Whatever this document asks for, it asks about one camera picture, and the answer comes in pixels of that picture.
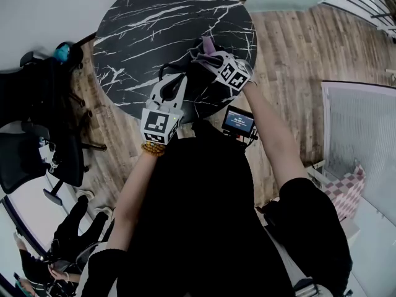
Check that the black metal railing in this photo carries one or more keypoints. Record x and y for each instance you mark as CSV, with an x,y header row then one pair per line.
x,y
382,15

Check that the pink checkered box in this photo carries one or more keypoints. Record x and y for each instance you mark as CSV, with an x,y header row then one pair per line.
x,y
349,193

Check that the person's black clothing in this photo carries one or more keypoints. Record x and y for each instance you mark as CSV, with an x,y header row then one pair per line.
x,y
198,227

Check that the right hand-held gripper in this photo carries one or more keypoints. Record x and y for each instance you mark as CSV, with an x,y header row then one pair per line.
x,y
235,74

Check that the white paper tags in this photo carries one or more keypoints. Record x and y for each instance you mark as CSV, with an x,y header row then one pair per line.
x,y
49,156

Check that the person's right forearm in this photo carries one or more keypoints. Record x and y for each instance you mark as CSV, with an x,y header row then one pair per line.
x,y
272,141

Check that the ribbed glass partition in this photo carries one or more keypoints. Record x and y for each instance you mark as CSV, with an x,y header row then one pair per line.
x,y
359,128

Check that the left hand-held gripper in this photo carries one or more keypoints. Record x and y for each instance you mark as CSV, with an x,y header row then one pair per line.
x,y
157,124

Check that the black office chair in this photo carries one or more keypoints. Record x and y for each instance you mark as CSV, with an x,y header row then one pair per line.
x,y
31,91
21,162

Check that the white fabric harness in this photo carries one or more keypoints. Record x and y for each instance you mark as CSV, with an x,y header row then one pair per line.
x,y
284,265

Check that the person's left forearm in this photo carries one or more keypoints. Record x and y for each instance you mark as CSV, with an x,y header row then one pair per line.
x,y
130,203

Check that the purple and grey cloth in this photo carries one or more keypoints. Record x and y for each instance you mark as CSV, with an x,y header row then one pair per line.
x,y
205,57

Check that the teal object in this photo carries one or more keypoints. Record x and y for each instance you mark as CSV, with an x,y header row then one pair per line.
x,y
62,52

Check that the small black monitor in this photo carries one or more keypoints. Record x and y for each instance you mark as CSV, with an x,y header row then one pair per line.
x,y
238,121

